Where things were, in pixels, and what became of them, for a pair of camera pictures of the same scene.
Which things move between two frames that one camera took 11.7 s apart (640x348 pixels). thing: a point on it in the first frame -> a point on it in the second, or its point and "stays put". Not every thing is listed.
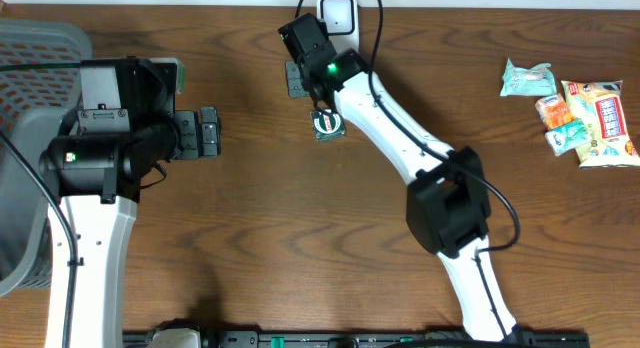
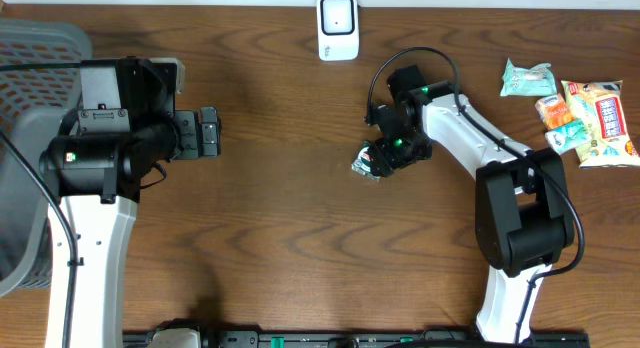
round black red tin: [327, 128] -> [362, 163]
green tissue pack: [538, 80] stays put
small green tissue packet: [567, 138] stays put
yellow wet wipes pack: [599, 105] stays put
